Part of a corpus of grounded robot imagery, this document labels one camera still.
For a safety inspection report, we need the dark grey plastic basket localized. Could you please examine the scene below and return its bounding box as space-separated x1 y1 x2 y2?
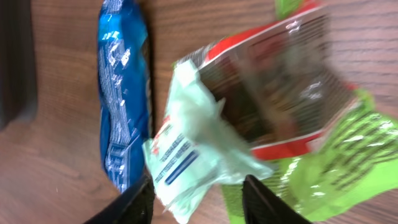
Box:
1 0 38 129

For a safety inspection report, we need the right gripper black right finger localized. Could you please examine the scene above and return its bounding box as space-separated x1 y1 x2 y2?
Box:
242 175 312 224

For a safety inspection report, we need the green snack packet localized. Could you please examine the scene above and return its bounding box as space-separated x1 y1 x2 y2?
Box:
187 1 397 222

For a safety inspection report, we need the teal tissue packet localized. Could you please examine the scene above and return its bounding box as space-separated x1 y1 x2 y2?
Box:
142 60 276 224

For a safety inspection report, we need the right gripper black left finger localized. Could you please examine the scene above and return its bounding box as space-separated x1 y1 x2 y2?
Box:
84 175 155 224

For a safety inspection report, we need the blue snack bar wrapper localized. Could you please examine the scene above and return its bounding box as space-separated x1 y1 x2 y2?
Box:
97 0 153 192

